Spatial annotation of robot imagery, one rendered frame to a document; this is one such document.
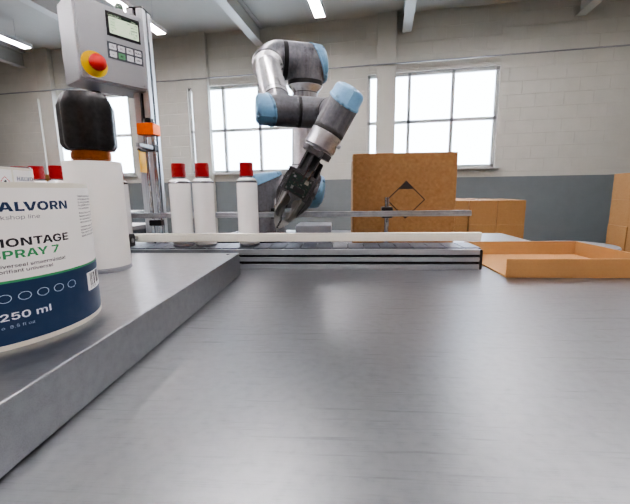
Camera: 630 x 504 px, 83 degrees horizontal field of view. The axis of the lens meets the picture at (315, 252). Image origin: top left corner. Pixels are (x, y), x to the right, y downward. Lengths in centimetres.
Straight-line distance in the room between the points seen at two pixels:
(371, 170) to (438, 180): 20
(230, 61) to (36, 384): 689
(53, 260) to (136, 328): 11
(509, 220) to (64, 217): 401
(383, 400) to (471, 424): 7
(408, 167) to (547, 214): 569
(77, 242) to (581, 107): 679
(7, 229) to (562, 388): 52
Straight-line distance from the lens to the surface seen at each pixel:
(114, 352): 42
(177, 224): 94
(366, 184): 108
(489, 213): 412
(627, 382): 47
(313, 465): 28
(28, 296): 41
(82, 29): 113
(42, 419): 36
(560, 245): 119
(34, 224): 41
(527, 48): 684
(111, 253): 70
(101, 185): 69
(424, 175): 110
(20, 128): 960
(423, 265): 87
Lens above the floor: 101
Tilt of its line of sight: 10 degrees down
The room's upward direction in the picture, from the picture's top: 1 degrees counter-clockwise
